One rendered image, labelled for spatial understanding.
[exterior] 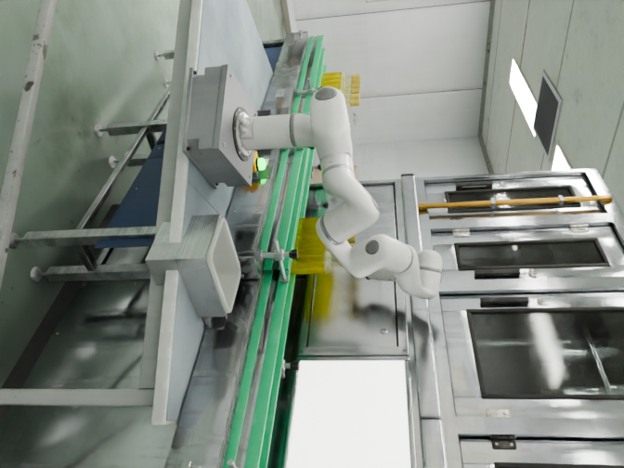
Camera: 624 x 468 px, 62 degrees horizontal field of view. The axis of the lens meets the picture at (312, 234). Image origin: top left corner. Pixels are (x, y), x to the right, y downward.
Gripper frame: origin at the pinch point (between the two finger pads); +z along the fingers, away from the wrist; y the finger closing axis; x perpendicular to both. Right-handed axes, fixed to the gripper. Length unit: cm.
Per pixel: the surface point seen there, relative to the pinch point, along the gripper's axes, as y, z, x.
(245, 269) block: 10.7, 26.0, 20.7
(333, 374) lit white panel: -12.8, -3.6, 34.0
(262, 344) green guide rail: 3.4, 13.3, 40.1
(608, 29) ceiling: -22, -93, -265
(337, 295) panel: -12.9, 4.8, 4.2
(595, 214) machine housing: -15, -76, -58
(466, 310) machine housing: -16.9, -36.6, -2.5
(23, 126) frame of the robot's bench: 50, 95, 14
